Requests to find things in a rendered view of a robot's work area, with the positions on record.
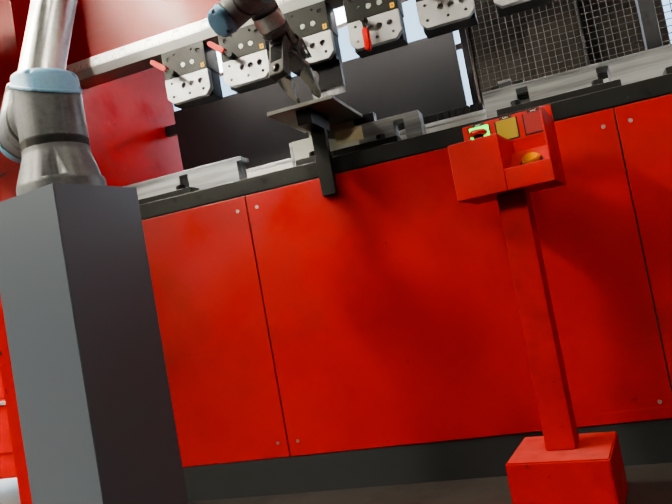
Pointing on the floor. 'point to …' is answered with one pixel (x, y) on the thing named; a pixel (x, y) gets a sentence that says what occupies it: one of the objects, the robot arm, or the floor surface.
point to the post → (649, 24)
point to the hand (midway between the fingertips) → (306, 98)
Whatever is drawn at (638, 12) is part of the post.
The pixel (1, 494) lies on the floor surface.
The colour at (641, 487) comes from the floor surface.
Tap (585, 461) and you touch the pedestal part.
